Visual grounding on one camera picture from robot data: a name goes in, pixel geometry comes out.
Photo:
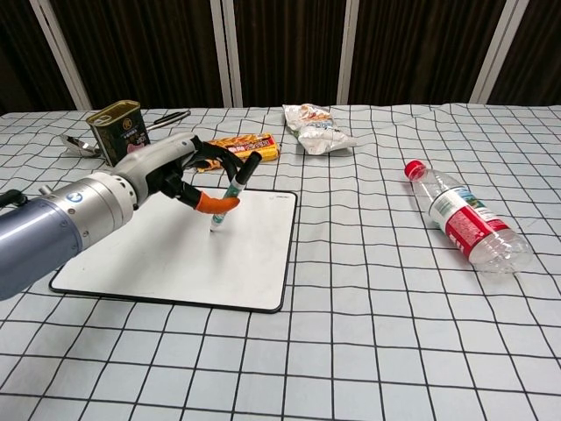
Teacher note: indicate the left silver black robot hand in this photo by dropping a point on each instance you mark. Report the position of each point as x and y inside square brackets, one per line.
[153, 162]

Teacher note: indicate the green whiteboard marker black cap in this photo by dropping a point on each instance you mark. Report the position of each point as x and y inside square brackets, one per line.
[237, 181]

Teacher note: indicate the white dry-erase board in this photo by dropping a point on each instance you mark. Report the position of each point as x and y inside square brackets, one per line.
[197, 263]

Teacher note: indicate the dark green luncheon meat can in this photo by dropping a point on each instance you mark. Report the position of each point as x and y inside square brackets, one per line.
[118, 127]

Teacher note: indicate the yellow orange snack box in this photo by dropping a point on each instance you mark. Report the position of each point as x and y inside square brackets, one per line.
[260, 147]

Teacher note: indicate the white crinkled snack bag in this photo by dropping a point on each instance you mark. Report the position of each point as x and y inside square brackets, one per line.
[320, 131]

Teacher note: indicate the white black checkered tablecloth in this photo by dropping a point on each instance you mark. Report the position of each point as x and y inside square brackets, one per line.
[350, 351]

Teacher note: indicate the clear plastic bottle red label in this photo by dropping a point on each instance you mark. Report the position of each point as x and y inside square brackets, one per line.
[464, 219]

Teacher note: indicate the dark folding screen white frame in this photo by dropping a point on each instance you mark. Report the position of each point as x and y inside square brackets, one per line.
[285, 44]

